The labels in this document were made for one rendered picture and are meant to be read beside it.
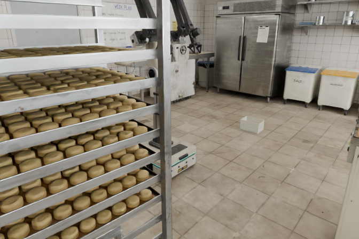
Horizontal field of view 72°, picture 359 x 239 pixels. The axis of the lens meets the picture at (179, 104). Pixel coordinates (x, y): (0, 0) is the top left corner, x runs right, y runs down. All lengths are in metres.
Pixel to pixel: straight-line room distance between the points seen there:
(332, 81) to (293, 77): 0.67
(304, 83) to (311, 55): 0.82
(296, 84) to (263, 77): 0.64
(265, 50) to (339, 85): 1.43
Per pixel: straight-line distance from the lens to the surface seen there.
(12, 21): 0.64
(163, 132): 0.85
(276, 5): 5.25
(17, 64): 0.65
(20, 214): 0.77
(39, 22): 0.65
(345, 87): 5.20
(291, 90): 5.43
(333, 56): 5.84
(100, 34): 1.17
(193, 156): 2.76
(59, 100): 0.68
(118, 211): 0.96
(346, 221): 2.02
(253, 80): 5.41
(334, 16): 5.84
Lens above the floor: 1.49
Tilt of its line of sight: 17 degrees down
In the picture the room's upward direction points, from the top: straight up
